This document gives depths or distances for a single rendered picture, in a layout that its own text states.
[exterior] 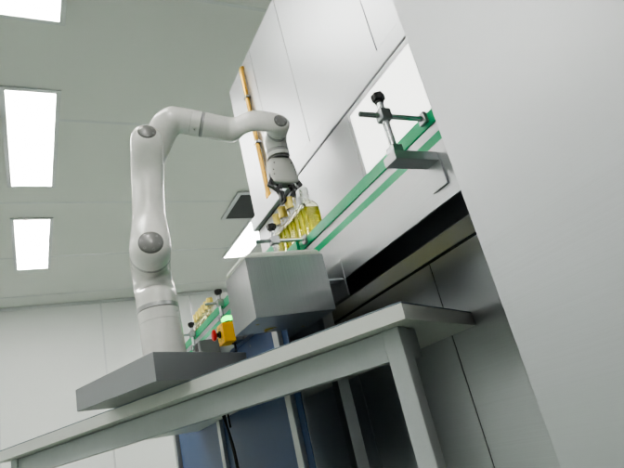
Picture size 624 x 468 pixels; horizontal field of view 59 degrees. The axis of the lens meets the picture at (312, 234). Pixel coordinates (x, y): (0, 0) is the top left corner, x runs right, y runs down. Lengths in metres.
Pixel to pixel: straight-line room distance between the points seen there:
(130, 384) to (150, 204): 0.60
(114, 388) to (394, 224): 0.79
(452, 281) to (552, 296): 0.71
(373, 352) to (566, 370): 0.48
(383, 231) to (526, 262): 0.59
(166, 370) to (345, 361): 0.44
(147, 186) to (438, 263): 0.93
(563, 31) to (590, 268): 0.29
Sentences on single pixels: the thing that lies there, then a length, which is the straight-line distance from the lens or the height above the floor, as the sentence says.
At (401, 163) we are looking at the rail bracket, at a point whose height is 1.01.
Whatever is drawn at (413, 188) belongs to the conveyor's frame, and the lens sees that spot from 1.23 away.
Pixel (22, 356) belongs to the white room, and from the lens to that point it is 7.57.
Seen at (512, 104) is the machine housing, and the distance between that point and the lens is 0.81.
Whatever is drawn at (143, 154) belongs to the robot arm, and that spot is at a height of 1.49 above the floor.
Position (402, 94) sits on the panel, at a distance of 1.59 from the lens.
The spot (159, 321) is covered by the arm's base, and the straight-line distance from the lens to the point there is 1.62.
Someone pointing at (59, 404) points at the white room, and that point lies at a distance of 7.45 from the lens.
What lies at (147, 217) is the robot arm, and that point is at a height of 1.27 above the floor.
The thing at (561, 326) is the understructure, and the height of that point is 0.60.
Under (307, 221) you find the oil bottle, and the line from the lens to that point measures 1.73.
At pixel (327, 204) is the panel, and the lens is 1.91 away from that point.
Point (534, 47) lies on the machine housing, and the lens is 0.80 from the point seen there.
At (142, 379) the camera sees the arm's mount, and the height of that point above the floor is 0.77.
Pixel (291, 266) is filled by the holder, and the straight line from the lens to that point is 1.41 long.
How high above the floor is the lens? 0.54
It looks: 21 degrees up
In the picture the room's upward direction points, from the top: 14 degrees counter-clockwise
